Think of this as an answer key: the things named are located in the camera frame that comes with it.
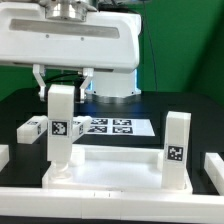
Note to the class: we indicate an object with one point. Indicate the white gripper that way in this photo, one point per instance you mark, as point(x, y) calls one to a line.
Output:
point(105, 41)

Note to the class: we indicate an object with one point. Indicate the white desk top tray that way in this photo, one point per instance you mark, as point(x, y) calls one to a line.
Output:
point(110, 168)

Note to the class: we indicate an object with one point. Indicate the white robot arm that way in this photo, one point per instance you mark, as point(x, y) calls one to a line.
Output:
point(105, 86)

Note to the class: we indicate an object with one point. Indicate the fiducial marker sheet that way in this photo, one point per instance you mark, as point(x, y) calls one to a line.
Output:
point(121, 126)

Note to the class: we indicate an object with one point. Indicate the white left fence block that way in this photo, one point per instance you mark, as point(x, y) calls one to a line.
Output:
point(4, 156)

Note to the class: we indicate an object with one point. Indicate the white front fence rail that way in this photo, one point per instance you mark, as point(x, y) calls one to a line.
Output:
point(83, 204)

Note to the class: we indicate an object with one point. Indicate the white fence rail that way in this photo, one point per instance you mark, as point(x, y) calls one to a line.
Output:
point(214, 166)
point(83, 204)

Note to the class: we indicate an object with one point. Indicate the white right fence rail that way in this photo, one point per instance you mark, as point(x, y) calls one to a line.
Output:
point(214, 166)

